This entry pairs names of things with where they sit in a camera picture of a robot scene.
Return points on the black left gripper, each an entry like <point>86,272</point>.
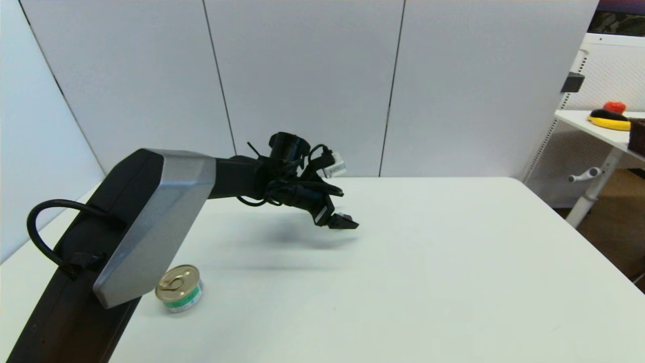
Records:
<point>305,199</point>

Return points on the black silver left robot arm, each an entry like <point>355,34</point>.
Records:
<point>151,217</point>

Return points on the gold lidded green tin can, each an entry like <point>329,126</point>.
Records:
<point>179,290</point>

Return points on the white side table leg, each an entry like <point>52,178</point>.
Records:
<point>589,199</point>

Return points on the black clamp block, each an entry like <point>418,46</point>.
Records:
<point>572,82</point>

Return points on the white side table top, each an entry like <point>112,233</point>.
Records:
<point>594,126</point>

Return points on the yellow black curved object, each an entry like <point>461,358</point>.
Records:
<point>609,122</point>

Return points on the red round object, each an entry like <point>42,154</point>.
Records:
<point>615,107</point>

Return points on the white perforated panel cabinet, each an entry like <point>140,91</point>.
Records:
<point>609,70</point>

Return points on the dark brown box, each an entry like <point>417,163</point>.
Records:
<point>637,137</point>

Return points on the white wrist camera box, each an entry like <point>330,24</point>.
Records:
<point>332,165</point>

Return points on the dark patterned wall panel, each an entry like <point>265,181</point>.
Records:
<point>620,17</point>

